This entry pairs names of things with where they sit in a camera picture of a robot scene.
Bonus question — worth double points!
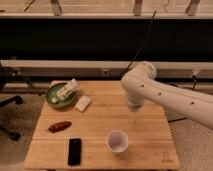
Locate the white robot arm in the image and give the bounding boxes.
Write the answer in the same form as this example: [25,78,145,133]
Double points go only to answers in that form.
[121,61,213,130]

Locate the white rectangular sponge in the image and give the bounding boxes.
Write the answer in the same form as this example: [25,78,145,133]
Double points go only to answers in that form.
[75,95,91,112]

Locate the black smartphone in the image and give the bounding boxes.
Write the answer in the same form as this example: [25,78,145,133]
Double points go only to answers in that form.
[68,138,81,166]

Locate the white block in bowl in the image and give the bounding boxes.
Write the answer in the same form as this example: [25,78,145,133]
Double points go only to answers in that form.
[56,79,78,100]

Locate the red sausage toy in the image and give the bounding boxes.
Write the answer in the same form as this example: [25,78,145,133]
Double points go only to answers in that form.
[48,121,72,133]

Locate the green bowl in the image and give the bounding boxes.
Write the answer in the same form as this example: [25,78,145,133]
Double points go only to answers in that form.
[45,82,78,109]

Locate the black floor cable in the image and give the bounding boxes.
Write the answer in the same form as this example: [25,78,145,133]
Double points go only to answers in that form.
[168,116,188,123]

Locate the black hanging cable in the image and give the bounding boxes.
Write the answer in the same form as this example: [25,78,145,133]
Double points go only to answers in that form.
[119,9,157,78]

